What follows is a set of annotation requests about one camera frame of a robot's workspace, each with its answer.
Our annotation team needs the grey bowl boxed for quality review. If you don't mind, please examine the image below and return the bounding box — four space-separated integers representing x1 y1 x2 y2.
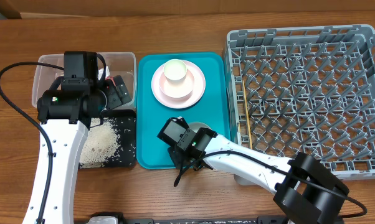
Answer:
188 121 210 133

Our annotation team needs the cooked white rice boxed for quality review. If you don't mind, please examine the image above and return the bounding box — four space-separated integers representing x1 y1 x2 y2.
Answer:
79 117 137 169

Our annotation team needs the white napkin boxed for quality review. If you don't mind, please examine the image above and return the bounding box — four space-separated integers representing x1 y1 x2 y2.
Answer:
98 66 110 80

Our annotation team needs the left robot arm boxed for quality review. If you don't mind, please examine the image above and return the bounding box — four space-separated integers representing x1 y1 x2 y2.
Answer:
23 51 128 223

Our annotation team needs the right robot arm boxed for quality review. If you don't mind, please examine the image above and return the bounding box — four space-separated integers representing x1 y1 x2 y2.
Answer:
158 117 349 223

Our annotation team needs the grey dishwasher rack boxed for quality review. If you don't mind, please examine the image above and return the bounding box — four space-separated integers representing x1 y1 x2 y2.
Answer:
223 24 375 180

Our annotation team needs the clear plastic bin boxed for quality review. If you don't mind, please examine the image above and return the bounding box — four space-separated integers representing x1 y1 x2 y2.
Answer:
31 52 137 115

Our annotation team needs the black plastic tray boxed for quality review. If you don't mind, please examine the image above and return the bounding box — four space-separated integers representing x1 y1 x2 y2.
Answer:
78 109 138 170

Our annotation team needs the pink round plate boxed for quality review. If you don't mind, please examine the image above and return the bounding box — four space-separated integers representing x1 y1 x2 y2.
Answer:
151 59 206 109

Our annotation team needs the pink cup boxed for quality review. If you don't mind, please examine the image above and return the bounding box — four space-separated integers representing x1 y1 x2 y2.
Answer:
163 59 188 82

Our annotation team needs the teal serving tray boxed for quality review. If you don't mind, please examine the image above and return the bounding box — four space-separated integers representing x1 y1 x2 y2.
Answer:
136 52 230 169

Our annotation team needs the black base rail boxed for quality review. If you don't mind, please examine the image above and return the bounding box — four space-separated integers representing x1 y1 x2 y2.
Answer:
79 212 344 224

